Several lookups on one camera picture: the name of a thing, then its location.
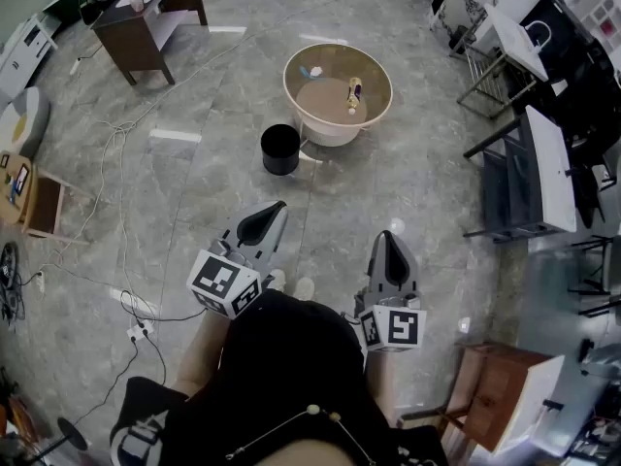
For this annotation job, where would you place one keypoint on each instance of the white low cabinet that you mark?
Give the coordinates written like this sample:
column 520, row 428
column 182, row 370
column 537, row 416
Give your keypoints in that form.
column 22, row 56

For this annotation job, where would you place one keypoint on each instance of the white paper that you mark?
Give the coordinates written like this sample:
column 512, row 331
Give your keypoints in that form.
column 316, row 71

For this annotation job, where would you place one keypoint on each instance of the white power strip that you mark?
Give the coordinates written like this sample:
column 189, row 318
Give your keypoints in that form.
column 140, row 332
column 75, row 66
column 41, row 282

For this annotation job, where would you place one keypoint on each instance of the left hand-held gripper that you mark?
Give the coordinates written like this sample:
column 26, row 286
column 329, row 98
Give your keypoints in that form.
column 220, row 279

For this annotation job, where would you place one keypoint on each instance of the dark wooden desk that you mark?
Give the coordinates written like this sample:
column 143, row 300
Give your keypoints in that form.
column 131, row 37

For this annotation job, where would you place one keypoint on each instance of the white faucet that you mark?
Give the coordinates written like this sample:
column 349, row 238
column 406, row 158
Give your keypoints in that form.
column 547, row 32

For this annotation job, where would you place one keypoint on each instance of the black standing fan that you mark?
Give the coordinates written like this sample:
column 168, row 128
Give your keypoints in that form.
column 73, row 434

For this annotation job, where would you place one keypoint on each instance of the small wooden stool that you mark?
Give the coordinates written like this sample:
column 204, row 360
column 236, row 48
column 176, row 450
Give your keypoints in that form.
column 495, row 391

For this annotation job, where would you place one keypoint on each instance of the person's right forearm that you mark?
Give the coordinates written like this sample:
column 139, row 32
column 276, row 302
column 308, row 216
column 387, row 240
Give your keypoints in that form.
column 381, row 381

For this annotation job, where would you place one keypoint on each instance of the black shelf with white top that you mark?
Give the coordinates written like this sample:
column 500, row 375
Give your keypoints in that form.
column 548, row 163

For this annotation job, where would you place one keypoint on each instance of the blue strip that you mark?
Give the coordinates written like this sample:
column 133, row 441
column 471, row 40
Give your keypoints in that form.
column 304, row 72

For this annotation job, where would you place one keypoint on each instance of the person's black top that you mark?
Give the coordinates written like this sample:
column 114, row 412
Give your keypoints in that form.
column 291, row 357

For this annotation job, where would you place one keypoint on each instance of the black waste bin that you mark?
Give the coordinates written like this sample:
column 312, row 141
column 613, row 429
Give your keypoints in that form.
column 280, row 146

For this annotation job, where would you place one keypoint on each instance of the black partition panel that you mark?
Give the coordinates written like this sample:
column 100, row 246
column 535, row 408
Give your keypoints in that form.
column 582, row 66

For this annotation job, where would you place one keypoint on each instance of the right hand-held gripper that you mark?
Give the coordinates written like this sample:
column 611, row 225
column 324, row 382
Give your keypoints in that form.
column 400, row 328

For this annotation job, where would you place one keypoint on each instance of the person's left forearm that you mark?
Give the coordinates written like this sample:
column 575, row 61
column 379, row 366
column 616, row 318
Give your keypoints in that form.
column 204, row 347

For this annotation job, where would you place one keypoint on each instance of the white sink table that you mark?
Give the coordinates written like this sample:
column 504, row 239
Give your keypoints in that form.
column 509, row 37

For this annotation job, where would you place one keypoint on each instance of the grey round pouf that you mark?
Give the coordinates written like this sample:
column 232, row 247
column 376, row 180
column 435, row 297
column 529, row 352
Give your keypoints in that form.
column 26, row 119

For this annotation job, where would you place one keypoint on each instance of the white shoe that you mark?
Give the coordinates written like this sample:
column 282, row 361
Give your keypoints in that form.
column 277, row 279
column 304, row 288

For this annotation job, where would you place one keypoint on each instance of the round glass-top table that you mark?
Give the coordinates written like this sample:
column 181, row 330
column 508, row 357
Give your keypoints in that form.
column 330, row 100

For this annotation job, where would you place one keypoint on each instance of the round wooden side table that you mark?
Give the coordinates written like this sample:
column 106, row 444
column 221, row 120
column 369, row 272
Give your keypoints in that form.
column 14, row 202

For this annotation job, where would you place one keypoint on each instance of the black metal chair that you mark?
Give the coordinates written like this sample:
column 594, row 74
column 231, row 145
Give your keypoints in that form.
column 604, row 270

